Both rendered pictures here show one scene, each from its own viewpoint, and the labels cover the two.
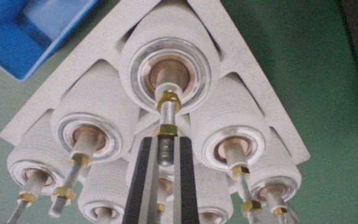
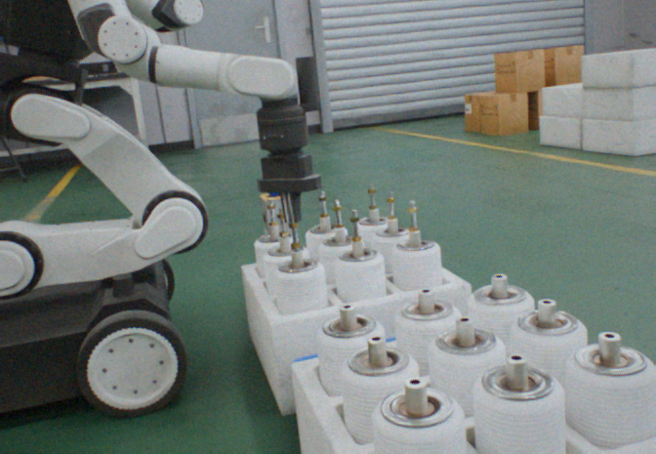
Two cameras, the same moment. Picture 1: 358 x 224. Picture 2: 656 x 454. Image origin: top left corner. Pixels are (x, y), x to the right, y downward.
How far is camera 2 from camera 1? 1.07 m
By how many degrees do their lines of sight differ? 46
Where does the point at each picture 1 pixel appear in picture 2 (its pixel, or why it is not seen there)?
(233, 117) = (278, 260)
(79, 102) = (350, 266)
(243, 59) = (264, 298)
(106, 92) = (342, 277)
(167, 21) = (287, 279)
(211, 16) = (271, 309)
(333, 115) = (196, 325)
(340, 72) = not seen: hidden behind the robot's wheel
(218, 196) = (310, 240)
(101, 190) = (386, 243)
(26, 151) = (409, 255)
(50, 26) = not seen: hidden behind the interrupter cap
